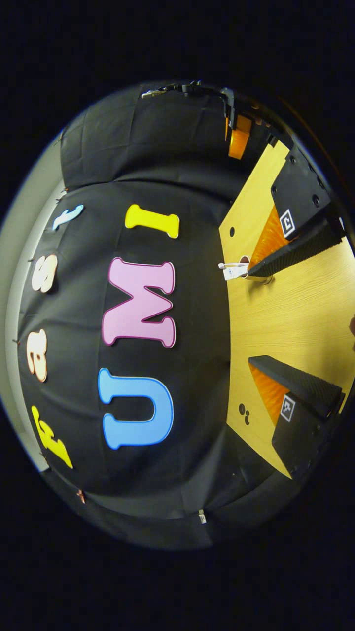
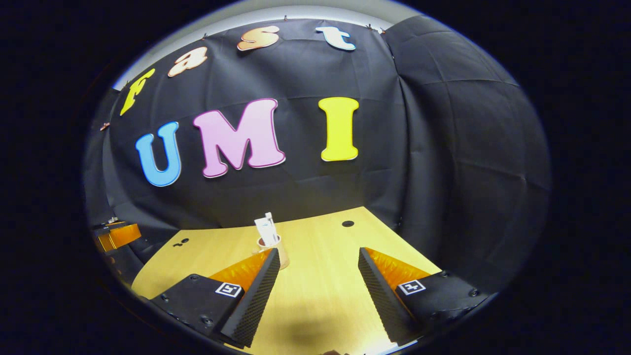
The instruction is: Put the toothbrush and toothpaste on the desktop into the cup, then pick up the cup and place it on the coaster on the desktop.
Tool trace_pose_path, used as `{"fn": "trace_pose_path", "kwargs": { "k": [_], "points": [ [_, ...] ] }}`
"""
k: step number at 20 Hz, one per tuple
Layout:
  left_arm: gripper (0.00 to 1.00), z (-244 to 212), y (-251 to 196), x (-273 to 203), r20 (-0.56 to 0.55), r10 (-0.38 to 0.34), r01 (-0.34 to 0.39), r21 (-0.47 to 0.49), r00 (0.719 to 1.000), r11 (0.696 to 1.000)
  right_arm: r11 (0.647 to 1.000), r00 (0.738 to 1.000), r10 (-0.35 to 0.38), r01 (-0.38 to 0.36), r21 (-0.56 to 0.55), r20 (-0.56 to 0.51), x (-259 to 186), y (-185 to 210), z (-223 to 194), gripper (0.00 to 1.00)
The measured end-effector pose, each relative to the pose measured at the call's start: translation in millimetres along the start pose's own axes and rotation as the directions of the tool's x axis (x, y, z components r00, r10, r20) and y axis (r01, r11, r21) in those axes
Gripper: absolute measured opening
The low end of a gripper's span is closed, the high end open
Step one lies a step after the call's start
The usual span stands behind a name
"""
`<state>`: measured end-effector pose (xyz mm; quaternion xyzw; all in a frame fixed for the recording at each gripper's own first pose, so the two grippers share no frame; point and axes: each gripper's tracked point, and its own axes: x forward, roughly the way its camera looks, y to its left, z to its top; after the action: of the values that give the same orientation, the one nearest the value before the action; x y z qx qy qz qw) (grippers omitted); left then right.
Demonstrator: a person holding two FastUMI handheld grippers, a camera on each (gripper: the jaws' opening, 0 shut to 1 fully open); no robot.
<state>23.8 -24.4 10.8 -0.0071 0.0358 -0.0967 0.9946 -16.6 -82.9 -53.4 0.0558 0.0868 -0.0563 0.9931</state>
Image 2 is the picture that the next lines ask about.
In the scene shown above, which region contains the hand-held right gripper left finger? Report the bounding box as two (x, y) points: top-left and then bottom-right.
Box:
(149, 247), (281, 349)

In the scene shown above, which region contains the black backdrop cloth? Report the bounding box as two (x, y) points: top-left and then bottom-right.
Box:
(84, 17), (552, 296)

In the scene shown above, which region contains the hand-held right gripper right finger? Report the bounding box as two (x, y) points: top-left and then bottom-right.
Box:
(358, 247), (490, 347)

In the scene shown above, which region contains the white toothpaste tube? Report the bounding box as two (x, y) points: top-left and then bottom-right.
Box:
(254, 215), (280, 247)

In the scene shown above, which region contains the beige cup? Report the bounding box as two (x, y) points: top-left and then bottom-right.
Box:
(254, 235), (290, 271)

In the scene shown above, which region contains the wooden desktop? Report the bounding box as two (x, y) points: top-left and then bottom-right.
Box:
(131, 206), (442, 355)

